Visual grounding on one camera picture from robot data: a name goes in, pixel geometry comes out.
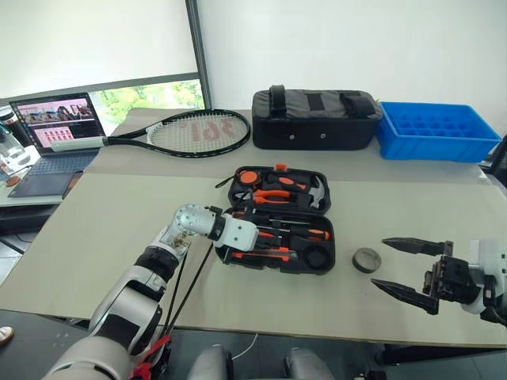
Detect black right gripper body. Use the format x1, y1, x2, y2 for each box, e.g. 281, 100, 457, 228
422, 240, 482, 306

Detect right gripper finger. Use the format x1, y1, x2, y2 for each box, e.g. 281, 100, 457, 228
380, 236, 445, 257
369, 278, 440, 316

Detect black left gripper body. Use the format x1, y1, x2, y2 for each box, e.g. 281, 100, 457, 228
257, 236, 284, 251

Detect orange black utility knife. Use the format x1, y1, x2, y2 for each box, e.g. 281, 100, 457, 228
253, 245, 299, 263

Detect black orange Phillips screwdriver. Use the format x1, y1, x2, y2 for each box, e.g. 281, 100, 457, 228
253, 215, 312, 240

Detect black plastic tool case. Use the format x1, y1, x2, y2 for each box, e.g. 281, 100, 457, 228
215, 162, 337, 277

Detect black tape roll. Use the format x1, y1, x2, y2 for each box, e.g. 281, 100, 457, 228
351, 246, 383, 275

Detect orange black tape measure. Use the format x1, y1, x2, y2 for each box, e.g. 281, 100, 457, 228
215, 169, 261, 189

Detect blue plastic compartment crate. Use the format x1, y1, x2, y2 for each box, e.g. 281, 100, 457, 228
373, 101, 504, 164

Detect black fabric bag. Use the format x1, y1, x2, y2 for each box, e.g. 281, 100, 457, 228
251, 83, 385, 151

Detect black mesh chair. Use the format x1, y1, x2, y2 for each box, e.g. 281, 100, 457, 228
478, 133, 507, 188

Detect grey rounded shape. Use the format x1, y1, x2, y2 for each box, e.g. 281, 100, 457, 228
284, 347, 336, 380
187, 345, 234, 380

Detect black white tennis racket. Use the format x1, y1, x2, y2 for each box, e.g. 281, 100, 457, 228
50, 108, 253, 160

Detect open laptop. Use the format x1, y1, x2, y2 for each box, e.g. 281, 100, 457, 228
7, 91, 106, 200

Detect grey side desk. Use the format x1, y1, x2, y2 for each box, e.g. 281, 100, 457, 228
0, 195, 67, 255

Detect clear jar black lid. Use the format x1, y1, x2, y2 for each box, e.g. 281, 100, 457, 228
0, 105, 26, 160

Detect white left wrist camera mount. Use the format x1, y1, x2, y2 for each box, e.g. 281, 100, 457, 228
213, 216, 261, 253

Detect orange handled pliers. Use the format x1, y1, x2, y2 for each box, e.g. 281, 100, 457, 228
233, 188, 296, 207

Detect claw hammer black orange handle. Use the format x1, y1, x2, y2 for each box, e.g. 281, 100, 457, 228
265, 173, 328, 209

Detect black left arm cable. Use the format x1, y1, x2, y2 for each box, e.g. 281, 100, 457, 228
160, 188, 257, 380

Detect thin white cable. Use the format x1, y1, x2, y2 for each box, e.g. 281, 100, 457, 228
233, 332, 259, 362

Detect red strap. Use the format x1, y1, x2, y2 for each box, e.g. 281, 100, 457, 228
133, 335, 172, 380

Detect dark grey window frame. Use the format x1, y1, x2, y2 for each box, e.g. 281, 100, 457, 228
0, 0, 213, 111

